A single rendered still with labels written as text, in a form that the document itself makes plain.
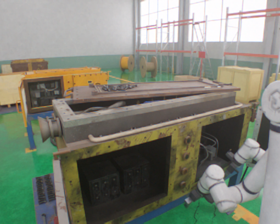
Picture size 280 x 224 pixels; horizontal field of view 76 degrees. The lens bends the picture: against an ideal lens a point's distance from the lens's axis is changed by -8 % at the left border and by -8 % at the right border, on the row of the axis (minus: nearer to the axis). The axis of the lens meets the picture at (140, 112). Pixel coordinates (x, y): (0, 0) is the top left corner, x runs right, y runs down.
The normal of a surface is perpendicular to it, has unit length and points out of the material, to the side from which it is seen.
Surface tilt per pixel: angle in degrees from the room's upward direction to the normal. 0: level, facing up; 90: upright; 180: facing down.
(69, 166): 90
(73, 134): 90
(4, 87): 90
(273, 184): 89
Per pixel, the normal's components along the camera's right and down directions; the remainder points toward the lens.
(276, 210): -0.76, 0.13
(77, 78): 0.52, 0.26
